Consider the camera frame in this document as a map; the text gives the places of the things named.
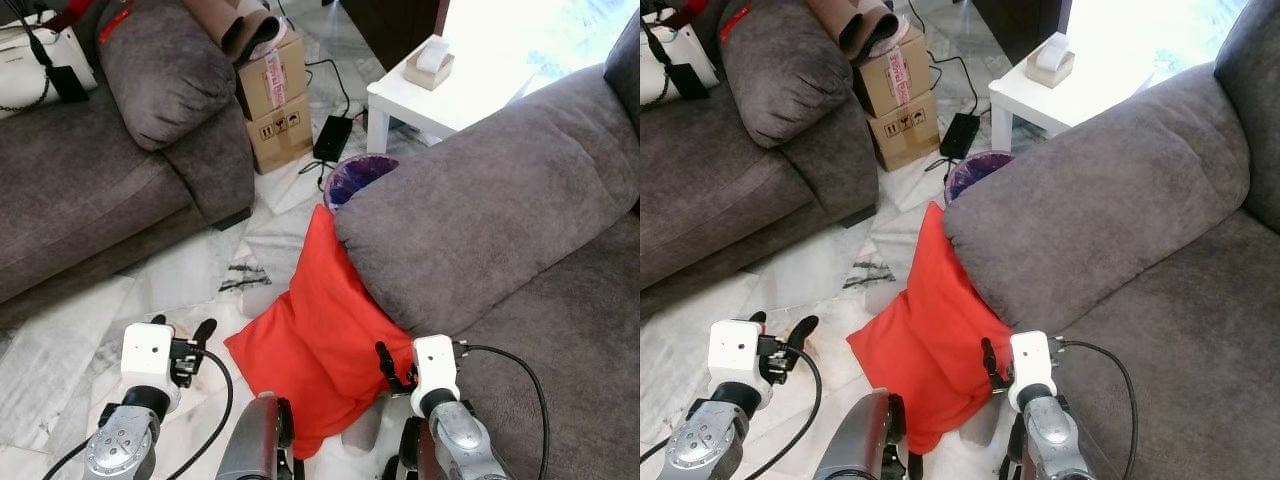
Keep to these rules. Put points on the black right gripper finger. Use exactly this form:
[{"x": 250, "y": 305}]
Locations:
[
  {"x": 385, "y": 365},
  {"x": 991, "y": 362}
]

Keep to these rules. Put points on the red pillow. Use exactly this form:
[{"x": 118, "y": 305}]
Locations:
[
  {"x": 925, "y": 335},
  {"x": 320, "y": 340}
]

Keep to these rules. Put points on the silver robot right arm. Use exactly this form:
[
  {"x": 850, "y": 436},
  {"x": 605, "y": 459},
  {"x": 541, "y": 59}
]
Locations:
[
  {"x": 460, "y": 445},
  {"x": 1055, "y": 440}
]

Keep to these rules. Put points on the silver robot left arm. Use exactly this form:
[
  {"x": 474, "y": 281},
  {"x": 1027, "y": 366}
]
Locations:
[
  {"x": 125, "y": 440},
  {"x": 710, "y": 440}
]

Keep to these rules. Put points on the dark grey fabric sofa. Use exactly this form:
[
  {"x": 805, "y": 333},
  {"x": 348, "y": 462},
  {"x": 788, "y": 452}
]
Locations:
[
  {"x": 90, "y": 190},
  {"x": 730, "y": 180}
]

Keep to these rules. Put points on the dark grey two-seat sofa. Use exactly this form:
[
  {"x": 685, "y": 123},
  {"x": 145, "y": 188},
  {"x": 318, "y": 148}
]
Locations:
[
  {"x": 1100, "y": 200},
  {"x": 480, "y": 200}
]

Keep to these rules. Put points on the bin with purple bag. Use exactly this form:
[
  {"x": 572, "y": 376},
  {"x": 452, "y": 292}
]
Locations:
[
  {"x": 358, "y": 180},
  {"x": 975, "y": 175}
]

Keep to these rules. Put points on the cardboard box with handling symbols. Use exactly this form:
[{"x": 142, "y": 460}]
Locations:
[
  {"x": 282, "y": 138},
  {"x": 905, "y": 135}
]

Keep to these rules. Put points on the black power adapter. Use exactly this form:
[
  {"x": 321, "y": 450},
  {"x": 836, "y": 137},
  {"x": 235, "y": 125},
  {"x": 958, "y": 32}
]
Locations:
[
  {"x": 333, "y": 138},
  {"x": 960, "y": 135}
]

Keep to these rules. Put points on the black rectangular pouch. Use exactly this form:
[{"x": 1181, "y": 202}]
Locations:
[
  {"x": 68, "y": 84},
  {"x": 686, "y": 80}
]

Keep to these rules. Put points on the cardboard box with printed tape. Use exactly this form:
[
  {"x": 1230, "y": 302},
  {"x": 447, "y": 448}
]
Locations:
[
  {"x": 272, "y": 82},
  {"x": 893, "y": 80}
]

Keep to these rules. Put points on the white side table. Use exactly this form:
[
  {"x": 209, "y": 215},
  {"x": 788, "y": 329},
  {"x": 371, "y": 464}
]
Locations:
[
  {"x": 1060, "y": 100},
  {"x": 440, "y": 105}
]

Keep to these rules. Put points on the white handbag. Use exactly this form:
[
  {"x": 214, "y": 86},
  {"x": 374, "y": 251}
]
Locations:
[
  {"x": 655, "y": 70},
  {"x": 25, "y": 75}
]

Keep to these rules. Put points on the red tag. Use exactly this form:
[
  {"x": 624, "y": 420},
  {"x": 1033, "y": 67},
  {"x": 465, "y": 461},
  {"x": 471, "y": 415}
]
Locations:
[
  {"x": 114, "y": 26},
  {"x": 734, "y": 23}
]

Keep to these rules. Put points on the beige tissue box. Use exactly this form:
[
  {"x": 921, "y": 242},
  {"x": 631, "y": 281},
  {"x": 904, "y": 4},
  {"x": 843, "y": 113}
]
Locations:
[
  {"x": 1050, "y": 65},
  {"x": 428, "y": 68}
]

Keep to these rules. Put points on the brown rolled mat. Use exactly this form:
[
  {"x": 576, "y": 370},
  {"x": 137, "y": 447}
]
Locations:
[
  {"x": 225, "y": 25},
  {"x": 850, "y": 25}
]

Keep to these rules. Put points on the dark wooden cabinet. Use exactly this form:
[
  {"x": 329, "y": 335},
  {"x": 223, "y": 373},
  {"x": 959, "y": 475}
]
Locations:
[
  {"x": 390, "y": 25},
  {"x": 1020, "y": 22}
]

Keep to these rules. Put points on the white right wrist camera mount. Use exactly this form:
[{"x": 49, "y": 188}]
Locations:
[
  {"x": 436, "y": 370},
  {"x": 1031, "y": 365}
]

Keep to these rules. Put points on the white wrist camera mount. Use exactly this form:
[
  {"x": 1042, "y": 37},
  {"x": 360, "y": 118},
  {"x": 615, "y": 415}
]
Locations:
[
  {"x": 735, "y": 358},
  {"x": 1031, "y": 365},
  {"x": 147, "y": 360},
  {"x": 436, "y": 370}
]

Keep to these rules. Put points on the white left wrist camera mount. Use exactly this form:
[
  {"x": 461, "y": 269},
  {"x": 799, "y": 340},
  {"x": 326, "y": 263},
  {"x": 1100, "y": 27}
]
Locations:
[
  {"x": 147, "y": 360},
  {"x": 735, "y": 358}
]

